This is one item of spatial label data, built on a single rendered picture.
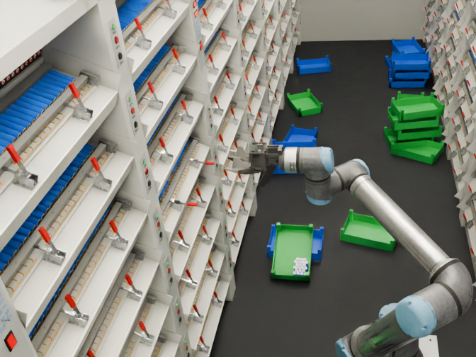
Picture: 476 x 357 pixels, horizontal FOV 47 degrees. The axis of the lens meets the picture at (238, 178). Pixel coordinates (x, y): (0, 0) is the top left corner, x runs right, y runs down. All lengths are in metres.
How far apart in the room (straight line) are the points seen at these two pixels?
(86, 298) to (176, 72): 0.91
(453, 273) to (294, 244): 1.47
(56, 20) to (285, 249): 2.14
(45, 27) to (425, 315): 1.21
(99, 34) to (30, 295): 0.63
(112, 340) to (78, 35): 0.81
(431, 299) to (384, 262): 1.45
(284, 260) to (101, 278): 1.70
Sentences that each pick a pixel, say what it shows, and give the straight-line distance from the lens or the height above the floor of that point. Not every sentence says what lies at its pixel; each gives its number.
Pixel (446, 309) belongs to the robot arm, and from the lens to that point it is 1.69.
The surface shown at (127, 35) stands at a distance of 1.69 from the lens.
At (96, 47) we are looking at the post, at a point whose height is 1.66.
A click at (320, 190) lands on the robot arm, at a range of 1.93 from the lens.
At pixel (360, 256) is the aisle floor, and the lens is 3.14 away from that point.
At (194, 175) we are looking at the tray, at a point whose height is 0.95.
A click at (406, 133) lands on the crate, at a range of 3.97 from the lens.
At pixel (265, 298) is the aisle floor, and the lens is 2.91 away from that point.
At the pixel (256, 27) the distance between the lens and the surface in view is 3.53.
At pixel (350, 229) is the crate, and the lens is 3.29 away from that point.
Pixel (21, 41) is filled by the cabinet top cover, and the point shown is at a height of 1.81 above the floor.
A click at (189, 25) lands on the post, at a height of 1.47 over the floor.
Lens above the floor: 2.13
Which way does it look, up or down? 35 degrees down
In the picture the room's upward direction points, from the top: 7 degrees counter-clockwise
